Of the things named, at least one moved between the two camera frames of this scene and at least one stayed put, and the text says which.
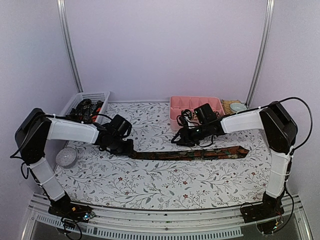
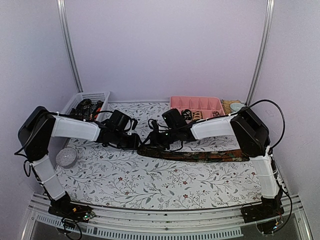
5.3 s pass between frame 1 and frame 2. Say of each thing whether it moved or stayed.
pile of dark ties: stayed
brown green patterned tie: moved
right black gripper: moved
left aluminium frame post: stayed
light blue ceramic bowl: stayed
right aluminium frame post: stayed
